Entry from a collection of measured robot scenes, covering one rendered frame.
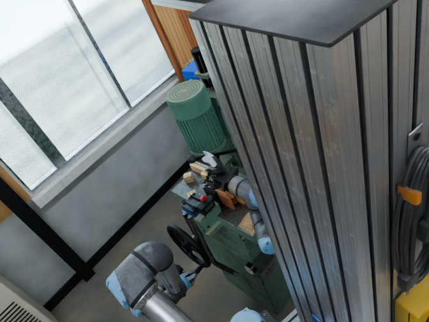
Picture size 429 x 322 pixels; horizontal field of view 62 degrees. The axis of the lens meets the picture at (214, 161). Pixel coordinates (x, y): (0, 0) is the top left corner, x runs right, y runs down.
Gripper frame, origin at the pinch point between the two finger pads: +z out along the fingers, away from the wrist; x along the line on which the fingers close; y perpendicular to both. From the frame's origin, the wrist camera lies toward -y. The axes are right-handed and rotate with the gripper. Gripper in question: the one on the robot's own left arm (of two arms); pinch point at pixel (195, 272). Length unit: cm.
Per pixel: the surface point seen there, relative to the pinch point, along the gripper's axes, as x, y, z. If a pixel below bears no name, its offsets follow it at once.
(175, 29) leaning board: -132, -113, 86
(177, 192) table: -30.9, -28.6, 12.1
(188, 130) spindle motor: -4, -72, -5
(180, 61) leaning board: -130, -89, 91
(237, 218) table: 11.3, -30.4, 14.9
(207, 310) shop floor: -25, 62, 36
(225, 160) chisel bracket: -5, -53, 21
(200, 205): -1.7, -35.6, 2.3
